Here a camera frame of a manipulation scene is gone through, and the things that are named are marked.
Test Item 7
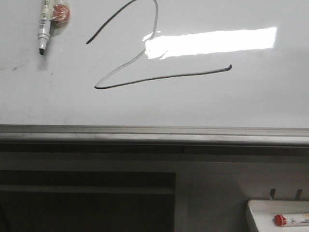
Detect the white black-tip whiteboard marker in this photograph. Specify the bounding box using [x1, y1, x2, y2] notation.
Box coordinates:
[38, 0, 55, 55]

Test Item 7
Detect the red round magnet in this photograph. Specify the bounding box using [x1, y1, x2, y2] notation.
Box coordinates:
[50, 0, 70, 35]

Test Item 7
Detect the white whiteboard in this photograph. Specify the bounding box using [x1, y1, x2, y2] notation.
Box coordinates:
[0, 0, 309, 128]

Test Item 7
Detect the grey aluminium whiteboard ledge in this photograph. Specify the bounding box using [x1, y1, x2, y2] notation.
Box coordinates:
[0, 125, 309, 147]

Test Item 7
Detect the left metal tray hook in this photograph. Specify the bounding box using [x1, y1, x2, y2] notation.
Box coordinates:
[269, 188, 276, 201]

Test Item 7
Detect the metal tray hook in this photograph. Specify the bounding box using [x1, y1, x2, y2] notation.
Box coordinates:
[295, 189, 302, 201]
[269, 188, 276, 201]

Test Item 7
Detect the white plastic tray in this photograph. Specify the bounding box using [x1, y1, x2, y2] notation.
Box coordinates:
[246, 200, 309, 232]

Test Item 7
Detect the red-capped white marker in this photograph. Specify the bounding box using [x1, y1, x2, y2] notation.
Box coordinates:
[273, 214, 309, 228]

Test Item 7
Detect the right metal tray hook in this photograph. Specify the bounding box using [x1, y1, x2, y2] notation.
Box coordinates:
[295, 189, 302, 201]

